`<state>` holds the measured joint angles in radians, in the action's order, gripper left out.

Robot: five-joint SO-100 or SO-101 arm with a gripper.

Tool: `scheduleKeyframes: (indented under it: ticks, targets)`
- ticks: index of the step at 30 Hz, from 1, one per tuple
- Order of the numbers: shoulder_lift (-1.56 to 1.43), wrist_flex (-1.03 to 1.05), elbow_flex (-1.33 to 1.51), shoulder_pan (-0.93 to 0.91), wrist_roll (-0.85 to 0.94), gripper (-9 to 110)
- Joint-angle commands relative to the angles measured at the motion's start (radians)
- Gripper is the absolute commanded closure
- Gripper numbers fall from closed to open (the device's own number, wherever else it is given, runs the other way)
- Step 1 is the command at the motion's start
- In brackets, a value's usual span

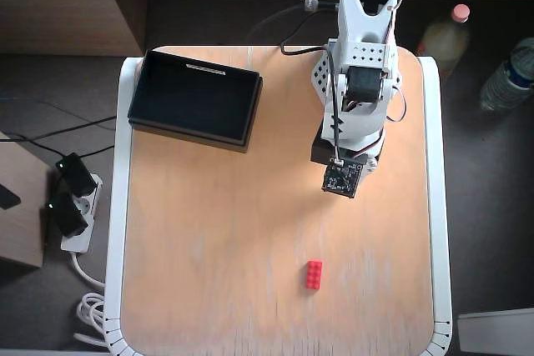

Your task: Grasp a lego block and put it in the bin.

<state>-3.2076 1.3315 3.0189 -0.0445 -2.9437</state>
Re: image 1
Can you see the red lego block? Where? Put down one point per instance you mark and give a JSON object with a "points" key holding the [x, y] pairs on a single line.
{"points": [[313, 274]]}

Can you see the brown wooden bed frame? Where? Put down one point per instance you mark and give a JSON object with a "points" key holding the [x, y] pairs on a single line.
{"points": [[62, 18]]}

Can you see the clear plastic water bottle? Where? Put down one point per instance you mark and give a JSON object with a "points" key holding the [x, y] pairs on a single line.
{"points": [[505, 81]]}

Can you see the light wooden box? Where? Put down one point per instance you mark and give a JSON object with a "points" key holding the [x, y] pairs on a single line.
{"points": [[21, 231]]}

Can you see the black rectangular bin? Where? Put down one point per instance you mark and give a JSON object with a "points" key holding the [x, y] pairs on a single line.
{"points": [[192, 97]]}

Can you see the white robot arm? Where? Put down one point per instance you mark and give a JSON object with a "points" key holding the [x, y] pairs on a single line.
{"points": [[359, 131]]}

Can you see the small black flat object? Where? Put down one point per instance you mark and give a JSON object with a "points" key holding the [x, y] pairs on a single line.
{"points": [[6, 197]]}

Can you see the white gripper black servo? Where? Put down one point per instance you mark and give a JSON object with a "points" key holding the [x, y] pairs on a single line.
{"points": [[370, 162]]}

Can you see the white table frame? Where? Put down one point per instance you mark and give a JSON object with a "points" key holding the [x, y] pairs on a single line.
{"points": [[114, 206]]}

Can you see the white power strip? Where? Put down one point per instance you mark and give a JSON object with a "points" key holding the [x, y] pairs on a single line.
{"points": [[77, 243]]}

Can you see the black power adapter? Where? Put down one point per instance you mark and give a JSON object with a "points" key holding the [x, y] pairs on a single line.
{"points": [[67, 214], [79, 174]]}

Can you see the white flat box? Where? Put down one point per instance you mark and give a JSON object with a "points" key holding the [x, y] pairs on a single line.
{"points": [[496, 331]]}

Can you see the yellow bottle pink cap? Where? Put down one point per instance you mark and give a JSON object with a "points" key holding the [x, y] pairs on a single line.
{"points": [[444, 39]]}

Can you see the black camera circuit board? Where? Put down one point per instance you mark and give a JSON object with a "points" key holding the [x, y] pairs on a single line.
{"points": [[342, 181]]}

